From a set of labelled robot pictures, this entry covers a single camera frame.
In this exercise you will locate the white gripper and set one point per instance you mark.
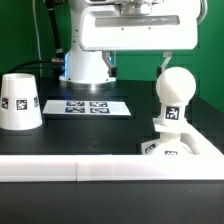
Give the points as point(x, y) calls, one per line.
point(168, 27)

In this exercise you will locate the white lamp bulb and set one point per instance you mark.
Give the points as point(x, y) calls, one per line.
point(175, 87)

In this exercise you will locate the white lamp base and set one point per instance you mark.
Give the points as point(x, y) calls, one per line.
point(169, 142)

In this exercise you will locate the white lamp shade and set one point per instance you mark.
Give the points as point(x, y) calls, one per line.
point(19, 103)

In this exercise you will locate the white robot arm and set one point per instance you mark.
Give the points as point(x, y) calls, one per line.
point(86, 69)

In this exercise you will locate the white marker plate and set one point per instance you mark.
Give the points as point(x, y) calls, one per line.
point(107, 108)

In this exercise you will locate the white L-shaped fence wall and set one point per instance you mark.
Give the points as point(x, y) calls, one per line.
point(206, 163)

